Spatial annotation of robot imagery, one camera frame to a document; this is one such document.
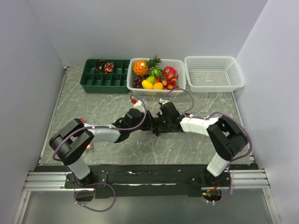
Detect toy strawberry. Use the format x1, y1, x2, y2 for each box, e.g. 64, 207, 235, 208
167, 84, 173, 90

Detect toy orange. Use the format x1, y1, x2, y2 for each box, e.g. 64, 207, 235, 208
153, 82, 164, 90

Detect toy dragon fruit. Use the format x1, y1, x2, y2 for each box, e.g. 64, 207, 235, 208
163, 66, 178, 80

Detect red patterned rolled tie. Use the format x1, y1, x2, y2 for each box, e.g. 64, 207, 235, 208
104, 62, 114, 74

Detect toy purple grapes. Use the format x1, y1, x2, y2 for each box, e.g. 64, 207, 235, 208
133, 74, 149, 89

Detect dark rolled tie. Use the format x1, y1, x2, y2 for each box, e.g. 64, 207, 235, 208
94, 60, 106, 73

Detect red toothpaste box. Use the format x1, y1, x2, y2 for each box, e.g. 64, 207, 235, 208
80, 118, 94, 152

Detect empty white basket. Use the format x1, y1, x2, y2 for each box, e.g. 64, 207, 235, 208
185, 56, 245, 93

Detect toy watermelon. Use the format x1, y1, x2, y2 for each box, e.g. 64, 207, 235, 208
150, 67, 163, 78

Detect green compartment tray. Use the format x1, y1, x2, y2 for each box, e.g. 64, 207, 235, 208
80, 59, 130, 94

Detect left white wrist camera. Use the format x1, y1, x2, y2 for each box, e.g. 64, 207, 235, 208
131, 99, 146, 113

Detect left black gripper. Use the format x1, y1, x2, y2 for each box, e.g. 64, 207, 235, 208
129, 110, 158, 133

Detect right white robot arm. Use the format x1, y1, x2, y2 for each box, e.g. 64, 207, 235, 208
155, 99, 249, 186

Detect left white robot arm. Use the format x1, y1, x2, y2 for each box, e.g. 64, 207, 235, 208
49, 108, 158, 188

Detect toy green apple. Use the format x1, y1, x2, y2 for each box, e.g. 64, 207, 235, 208
146, 76, 156, 85

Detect toy pineapple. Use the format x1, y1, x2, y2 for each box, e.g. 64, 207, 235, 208
133, 55, 161, 76

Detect toy yellow mango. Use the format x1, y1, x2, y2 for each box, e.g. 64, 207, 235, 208
142, 80, 154, 89

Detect aluminium frame rail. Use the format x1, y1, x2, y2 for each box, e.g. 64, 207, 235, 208
230, 169, 270, 189

